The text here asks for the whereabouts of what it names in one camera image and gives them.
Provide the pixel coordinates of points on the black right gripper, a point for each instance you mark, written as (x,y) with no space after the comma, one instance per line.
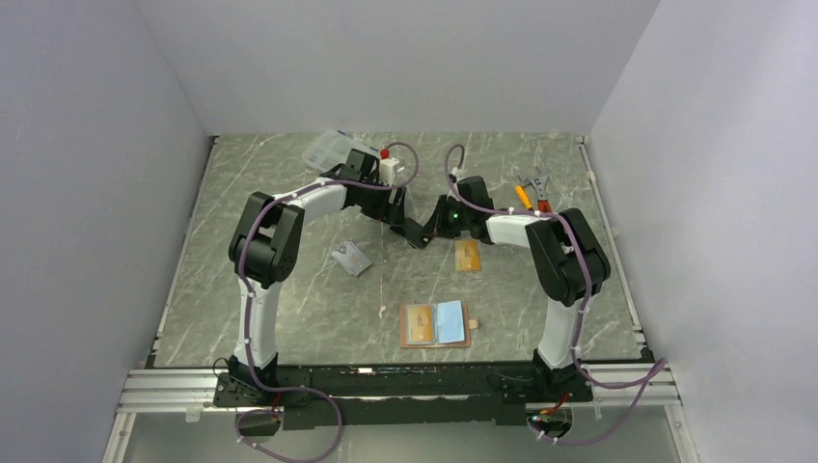
(440,228)

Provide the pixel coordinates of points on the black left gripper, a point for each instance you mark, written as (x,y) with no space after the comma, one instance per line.
(393,214)

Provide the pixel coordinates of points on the white silver card stack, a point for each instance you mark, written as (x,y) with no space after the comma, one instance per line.
(351,258)

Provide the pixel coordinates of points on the gold credit card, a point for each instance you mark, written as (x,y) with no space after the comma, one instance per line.
(420,324)

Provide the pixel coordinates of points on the brown leather card holder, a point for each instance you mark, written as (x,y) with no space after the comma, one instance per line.
(438,325)

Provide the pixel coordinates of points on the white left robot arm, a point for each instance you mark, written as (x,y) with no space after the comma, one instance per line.
(265,247)

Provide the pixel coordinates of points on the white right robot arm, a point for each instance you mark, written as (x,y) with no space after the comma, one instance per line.
(569,261)

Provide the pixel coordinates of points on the clear plastic organizer box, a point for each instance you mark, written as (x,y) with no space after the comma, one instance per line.
(331,148)

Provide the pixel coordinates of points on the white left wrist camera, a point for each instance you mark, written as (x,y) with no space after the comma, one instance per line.
(390,168)

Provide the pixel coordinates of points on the yellow handled screwdriver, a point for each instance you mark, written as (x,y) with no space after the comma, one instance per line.
(523,197)

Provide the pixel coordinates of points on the red handled adjustable wrench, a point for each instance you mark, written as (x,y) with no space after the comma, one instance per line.
(538,183)

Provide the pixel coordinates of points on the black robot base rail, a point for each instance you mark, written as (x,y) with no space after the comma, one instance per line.
(503,393)

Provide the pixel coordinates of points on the aluminium frame rail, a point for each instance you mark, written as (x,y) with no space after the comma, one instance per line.
(158,391)

